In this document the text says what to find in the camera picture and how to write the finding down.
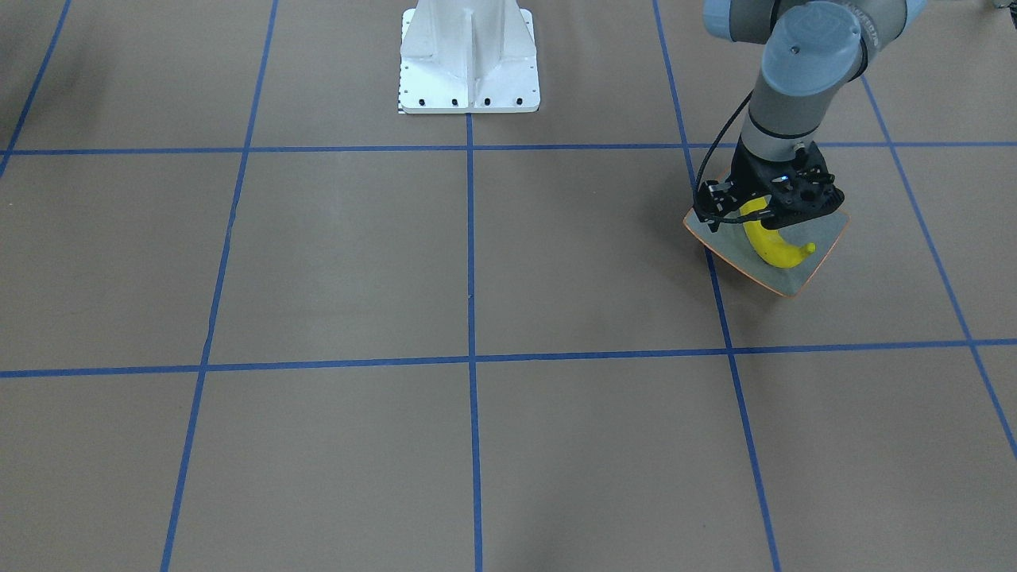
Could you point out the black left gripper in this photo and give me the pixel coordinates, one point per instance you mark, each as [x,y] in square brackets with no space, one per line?
[749,173]

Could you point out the yellow plastic banana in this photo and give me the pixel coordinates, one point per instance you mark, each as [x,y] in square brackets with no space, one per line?
[773,248]

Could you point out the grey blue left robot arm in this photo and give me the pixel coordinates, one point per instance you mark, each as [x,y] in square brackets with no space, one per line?
[811,49]

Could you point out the grey square plate orange rim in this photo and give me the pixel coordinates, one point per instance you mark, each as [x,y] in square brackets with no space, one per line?
[730,244]

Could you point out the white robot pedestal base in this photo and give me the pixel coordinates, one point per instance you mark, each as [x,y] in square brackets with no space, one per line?
[468,57]

